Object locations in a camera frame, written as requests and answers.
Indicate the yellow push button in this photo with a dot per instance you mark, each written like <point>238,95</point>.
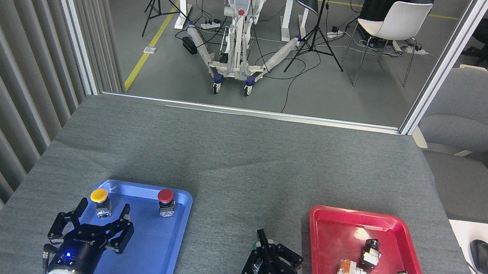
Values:
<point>99,195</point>

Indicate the red push button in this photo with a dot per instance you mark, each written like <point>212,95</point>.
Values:
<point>165,196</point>

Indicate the red plastic tray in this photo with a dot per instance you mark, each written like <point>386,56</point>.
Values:
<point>333,245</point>

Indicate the blue plastic tray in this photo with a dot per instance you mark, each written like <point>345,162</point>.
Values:
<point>156,247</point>

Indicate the grey floor plate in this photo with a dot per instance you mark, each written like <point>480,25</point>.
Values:
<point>150,50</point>

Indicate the black power adapter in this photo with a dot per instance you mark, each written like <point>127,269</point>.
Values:
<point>189,45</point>

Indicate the black computer mouse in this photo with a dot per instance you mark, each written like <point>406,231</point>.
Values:
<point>484,256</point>

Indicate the black tripod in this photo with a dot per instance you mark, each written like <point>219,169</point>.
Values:
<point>154,0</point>
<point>316,29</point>

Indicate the white power strip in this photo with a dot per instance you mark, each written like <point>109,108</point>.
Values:
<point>335,33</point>
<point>415,49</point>
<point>210,25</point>

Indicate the white desk leg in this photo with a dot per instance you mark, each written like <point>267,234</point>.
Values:
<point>287,19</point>
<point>182,3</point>

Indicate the grey office chair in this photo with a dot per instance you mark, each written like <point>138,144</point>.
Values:
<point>465,113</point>

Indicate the white plastic chair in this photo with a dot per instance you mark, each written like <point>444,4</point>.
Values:
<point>400,21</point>

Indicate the white orange switch block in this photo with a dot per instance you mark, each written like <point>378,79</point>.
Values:
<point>351,271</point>

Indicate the black selector switch white base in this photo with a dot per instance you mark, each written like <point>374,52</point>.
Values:
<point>370,254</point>

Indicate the silver frame crossbar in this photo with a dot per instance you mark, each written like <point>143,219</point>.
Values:
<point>251,112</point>

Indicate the silver frame post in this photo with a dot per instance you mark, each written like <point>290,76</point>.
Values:
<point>444,64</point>
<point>70,18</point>

